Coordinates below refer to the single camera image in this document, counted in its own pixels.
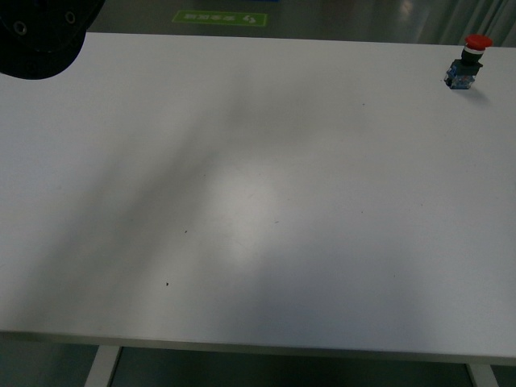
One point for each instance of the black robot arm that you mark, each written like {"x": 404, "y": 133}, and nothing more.
{"x": 40, "y": 39}

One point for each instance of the green floor sign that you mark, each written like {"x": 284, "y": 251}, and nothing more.
{"x": 237, "y": 19}

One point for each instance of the white table leg left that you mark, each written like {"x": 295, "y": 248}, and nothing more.
{"x": 103, "y": 368}

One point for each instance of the white table leg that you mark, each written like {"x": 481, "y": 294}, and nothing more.
{"x": 481, "y": 375}
{"x": 103, "y": 368}

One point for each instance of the grey curtain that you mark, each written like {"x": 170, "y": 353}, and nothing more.
{"x": 495, "y": 19}

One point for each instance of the white table leg right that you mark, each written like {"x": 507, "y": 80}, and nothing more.
{"x": 481, "y": 375}

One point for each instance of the red push button switch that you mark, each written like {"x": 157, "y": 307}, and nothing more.
{"x": 463, "y": 71}

